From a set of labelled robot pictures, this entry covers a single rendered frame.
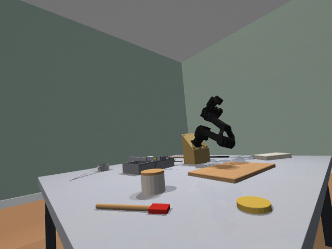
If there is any grey saucepan with long handle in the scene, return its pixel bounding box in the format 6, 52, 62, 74
70, 163, 109, 181

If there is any yellow flat disc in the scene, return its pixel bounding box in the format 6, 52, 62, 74
237, 196, 272, 214

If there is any grey canister with wooden lid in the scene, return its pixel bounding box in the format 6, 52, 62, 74
141, 169, 165, 195

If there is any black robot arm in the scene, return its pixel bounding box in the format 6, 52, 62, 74
191, 96, 236, 149

